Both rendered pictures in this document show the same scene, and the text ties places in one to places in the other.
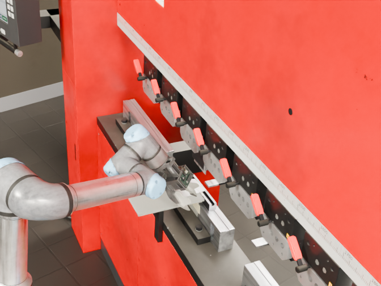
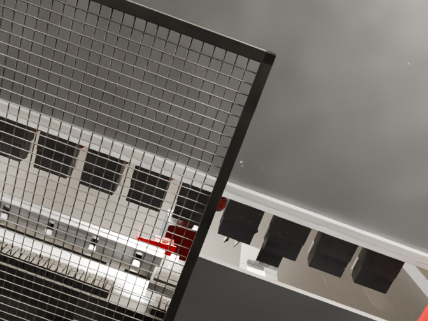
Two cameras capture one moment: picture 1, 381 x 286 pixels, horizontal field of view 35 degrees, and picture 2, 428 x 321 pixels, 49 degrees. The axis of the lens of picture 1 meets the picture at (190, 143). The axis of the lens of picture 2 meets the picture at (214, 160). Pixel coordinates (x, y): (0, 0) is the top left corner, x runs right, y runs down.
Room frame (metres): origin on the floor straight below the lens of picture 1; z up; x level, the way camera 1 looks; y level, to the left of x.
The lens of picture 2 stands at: (2.31, -1.78, 2.10)
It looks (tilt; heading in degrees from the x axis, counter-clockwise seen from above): 20 degrees down; 116
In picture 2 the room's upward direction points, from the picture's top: 20 degrees clockwise
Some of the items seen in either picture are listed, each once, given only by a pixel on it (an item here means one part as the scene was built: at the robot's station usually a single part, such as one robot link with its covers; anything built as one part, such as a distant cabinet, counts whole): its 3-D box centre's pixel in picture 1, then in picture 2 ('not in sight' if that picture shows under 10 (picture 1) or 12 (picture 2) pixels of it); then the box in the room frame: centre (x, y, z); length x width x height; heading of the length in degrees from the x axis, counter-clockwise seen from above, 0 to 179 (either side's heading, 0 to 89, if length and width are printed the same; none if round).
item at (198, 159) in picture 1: (200, 157); (269, 258); (1.87, -0.04, 1.13); 0.10 x 0.02 x 0.10; 27
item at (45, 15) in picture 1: (46, 29); not in sight; (2.91, 0.79, 1.17); 0.40 x 0.24 x 0.07; 27
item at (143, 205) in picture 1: (163, 193); (258, 263); (1.81, 0.09, 1.00); 0.26 x 0.18 x 0.01; 117
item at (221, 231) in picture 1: (203, 209); not in sight; (1.83, -0.07, 0.92); 0.39 x 0.06 x 0.10; 27
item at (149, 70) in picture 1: (158, 78); (376, 267); (2.25, 0.15, 1.26); 0.15 x 0.09 x 0.17; 27
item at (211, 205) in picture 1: (200, 192); not in sight; (1.85, -0.05, 0.98); 0.20 x 0.03 x 0.03; 27
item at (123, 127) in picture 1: (131, 135); not in sight; (2.38, 0.28, 0.89); 0.30 x 0.05 x 0.03; 27
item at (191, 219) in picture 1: (187, 216); not in sight; (1.81, -0.01, 0.89); 0.30 x 0.05 x 0.03; 27
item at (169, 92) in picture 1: (177, 100); (331, 250); (2.07, 0.06, 1.26); 0.15 x 0.09 x 0.17; 27
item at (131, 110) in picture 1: (146, 132); not in sight; (2.37, 0.21, 0.92); 0.50 x 0.06 x 0.10; 27
